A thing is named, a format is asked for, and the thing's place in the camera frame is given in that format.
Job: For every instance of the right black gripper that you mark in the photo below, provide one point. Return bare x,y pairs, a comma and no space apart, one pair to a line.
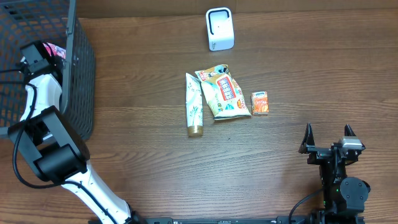
318,153

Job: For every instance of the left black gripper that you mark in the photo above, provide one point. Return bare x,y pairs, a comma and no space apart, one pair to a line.
56,61

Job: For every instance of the purple red sachet pack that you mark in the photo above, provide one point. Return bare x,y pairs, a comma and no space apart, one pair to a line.
55,50

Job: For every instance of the beige snack bag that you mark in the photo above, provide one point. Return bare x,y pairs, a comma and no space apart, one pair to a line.
222,93

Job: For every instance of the white gold-capped cream tube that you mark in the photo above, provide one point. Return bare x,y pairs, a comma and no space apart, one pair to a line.
194,106

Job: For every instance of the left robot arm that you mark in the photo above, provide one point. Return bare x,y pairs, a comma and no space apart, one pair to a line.
47,150

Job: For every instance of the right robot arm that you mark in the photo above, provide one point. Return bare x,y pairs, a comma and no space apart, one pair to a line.
343,196

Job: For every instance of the white barcode scanner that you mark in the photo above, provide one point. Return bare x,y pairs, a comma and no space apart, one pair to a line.
219,24

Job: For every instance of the grey plastic mesh basket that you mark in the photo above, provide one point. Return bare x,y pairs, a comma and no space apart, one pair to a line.
56,22

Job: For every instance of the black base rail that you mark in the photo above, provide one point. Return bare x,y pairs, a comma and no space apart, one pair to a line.
278,220

